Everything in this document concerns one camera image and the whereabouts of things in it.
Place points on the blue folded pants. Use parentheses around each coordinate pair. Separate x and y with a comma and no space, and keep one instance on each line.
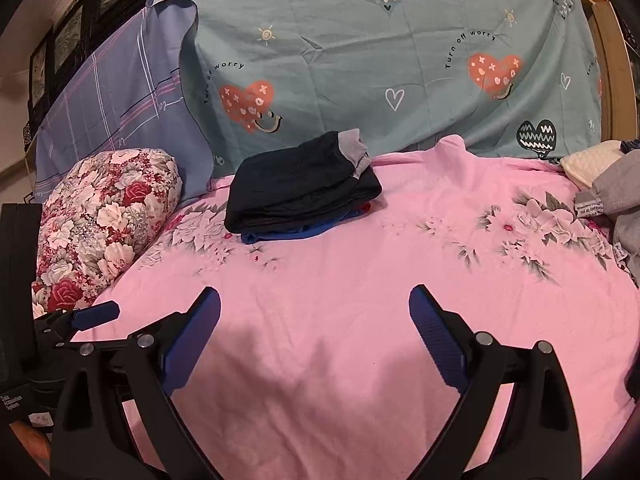
(280,235)

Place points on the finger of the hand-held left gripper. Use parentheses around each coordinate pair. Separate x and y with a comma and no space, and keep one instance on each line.
(95,316)

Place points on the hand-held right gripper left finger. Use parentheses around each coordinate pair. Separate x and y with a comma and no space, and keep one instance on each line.
(192,340)

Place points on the teal heart print blanket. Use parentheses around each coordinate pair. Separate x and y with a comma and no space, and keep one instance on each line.
(350,70)

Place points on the dark navy pants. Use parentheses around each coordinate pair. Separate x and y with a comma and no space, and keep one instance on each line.
(295,185)

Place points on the wooden headboard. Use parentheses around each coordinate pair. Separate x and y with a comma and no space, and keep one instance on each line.
(612,50)

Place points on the red floral pillow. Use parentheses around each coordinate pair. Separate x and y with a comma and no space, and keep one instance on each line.
(105,220)

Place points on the pink floral bed sheet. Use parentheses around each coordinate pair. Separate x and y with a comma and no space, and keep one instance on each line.
(350,285)

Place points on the grey garment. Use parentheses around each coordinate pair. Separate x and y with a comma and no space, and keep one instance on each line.
(625,195)

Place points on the blue plaid pillow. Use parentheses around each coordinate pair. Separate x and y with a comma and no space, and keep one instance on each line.
(115,110)

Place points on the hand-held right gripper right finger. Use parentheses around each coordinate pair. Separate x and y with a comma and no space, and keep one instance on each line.
(437,340)

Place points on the cream quilted pillow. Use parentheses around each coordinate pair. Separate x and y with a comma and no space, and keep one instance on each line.
(587,162)

